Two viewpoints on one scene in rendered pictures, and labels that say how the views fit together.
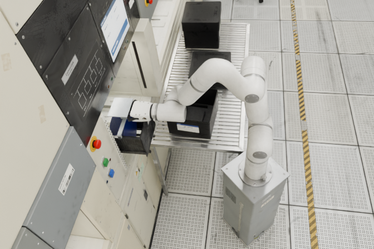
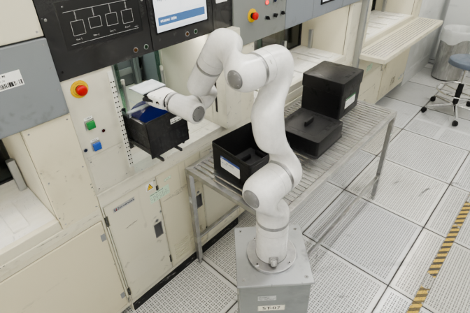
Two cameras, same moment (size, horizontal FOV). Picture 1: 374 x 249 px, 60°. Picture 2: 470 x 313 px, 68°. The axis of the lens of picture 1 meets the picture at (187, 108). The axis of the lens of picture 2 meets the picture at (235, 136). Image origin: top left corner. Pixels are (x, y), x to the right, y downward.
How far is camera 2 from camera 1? 86 cm
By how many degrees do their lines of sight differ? 27
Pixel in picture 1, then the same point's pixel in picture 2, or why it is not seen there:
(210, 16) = (338, 77)
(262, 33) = (435, 156)
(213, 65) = (217, 32)
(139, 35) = not seen: hidden behind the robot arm
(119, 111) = (142, 88)
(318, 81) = not seen: outside the picture
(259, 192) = (255, 278)
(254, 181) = (259, 261)
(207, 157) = not seen: hidden behind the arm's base
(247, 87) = (232, 60)
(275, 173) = (296, 269)
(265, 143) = (262, 184)
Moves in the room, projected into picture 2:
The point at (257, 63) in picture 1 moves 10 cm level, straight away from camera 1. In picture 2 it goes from (273, 49) to (296, 40)
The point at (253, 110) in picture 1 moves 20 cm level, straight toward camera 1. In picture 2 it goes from (254, 119) to (202, 147)
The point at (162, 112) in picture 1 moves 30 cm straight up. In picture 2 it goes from (175, 100) to (164, 21)
